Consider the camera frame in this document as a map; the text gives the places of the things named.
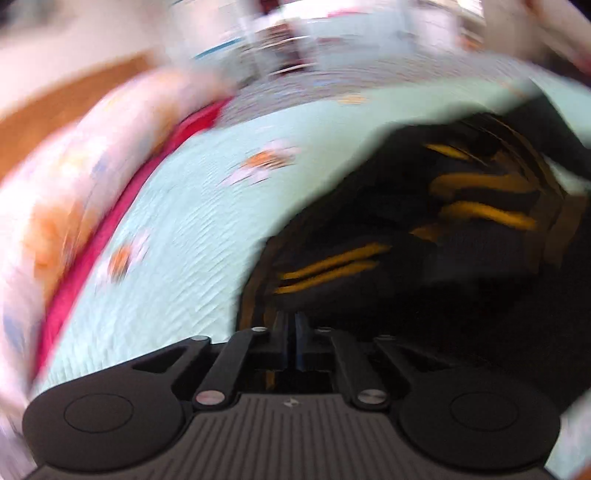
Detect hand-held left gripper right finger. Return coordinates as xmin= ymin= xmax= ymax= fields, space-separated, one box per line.
xmin=293 ymin=311 xmax=451 ymax=409

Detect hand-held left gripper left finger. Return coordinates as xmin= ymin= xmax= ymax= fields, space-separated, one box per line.
xmin=131 ymin=311 xmax=289 ymax=409

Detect black yellow-striped fleece pants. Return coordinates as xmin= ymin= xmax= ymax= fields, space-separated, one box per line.
xmin=235 ymin=111 xmax=591 ymax=411

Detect mint bee-print quilted bedspread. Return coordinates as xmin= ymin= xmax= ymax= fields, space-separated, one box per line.
xmin=34 ymin=76 xmax=591 ymax=388

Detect red blanket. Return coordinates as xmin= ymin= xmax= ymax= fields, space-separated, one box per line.
xmin=32 ymin=99 xmax=229 ymax=370

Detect purple floral bed sheet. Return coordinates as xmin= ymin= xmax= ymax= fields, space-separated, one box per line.
xmin=217 ymin=48 xmax=532 ymax=125

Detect floral rolled duvet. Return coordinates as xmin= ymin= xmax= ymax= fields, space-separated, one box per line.
xmin=0 ymin=69 xmax=236 ymax=467

